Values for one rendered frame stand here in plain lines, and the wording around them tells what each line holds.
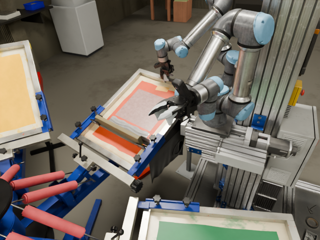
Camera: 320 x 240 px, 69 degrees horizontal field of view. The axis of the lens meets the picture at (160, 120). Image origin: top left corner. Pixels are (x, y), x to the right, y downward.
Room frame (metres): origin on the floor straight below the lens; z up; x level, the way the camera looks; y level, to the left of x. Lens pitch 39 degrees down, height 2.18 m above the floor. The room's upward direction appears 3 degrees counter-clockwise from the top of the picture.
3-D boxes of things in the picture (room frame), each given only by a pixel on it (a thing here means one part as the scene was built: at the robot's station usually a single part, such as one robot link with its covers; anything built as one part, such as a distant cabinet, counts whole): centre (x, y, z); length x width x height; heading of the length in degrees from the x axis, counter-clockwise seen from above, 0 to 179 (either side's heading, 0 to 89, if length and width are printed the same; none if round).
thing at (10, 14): (4.27, 2.47, 1.21); 0.32 x 0.31 x 0.08; 154
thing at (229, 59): (1.57, -0.55, 1.42); 0.13 x 0.12 x 0.14; 13
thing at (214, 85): (0.85, -0.22, 1.65); 0.11 x 0.08 x 0.09; 130
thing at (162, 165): (1.31, -0.03, 0.77); 0.46 x 0.09 x 0.36; 141
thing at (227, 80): (1.56, -0.55, 1.31); 0.15 x 0.15 x 0.10
